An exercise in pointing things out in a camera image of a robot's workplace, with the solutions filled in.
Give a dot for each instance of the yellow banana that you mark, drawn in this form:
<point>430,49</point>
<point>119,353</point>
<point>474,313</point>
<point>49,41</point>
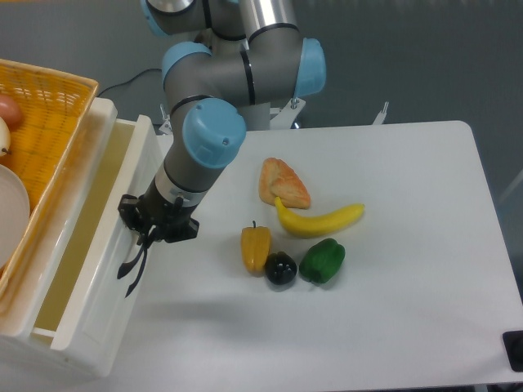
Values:
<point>316,226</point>

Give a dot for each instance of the dark purple bell pepper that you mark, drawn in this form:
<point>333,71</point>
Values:
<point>280,268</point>

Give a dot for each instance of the green bell pepper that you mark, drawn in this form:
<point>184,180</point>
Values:
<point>322,261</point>

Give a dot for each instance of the white plate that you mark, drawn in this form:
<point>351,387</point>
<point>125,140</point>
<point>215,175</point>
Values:
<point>15,210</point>

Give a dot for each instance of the pale pear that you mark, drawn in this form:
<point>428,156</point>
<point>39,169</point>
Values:
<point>5,138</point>

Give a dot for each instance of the white drawer cabinet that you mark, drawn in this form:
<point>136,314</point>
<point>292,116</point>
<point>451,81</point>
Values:
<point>17,302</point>

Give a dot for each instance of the yellow bell pepper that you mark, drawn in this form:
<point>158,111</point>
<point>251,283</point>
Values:
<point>255,243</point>

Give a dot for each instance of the orange woven basket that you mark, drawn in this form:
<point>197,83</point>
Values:
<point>54,104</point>

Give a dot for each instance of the white drawer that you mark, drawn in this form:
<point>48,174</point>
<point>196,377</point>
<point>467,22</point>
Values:
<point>81,310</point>

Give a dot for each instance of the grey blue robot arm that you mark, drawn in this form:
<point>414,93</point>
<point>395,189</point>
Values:
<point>205,90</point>

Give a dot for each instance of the orange bread pastry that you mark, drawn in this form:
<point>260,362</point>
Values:
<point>279,180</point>

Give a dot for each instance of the black corner device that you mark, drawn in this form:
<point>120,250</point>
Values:
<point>513,343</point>

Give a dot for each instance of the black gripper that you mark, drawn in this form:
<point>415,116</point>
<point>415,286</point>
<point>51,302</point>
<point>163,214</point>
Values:
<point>153,219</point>

